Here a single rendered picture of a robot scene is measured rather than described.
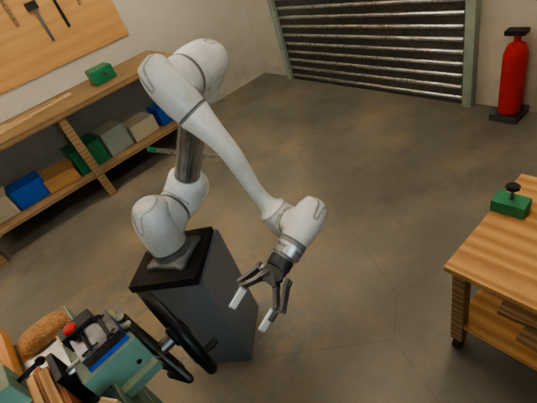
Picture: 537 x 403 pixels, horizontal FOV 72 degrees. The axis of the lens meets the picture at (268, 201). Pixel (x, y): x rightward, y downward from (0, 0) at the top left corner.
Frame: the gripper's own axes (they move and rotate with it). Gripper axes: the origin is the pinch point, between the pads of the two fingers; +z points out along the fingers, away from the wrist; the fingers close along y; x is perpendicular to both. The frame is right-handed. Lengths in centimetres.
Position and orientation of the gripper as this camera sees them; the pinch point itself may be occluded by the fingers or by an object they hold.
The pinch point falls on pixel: (248, 315)
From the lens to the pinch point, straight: 114.4
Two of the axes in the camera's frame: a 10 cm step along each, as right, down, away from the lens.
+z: -5.3, 8.2, -1.9
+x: 5.1, 4.9, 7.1
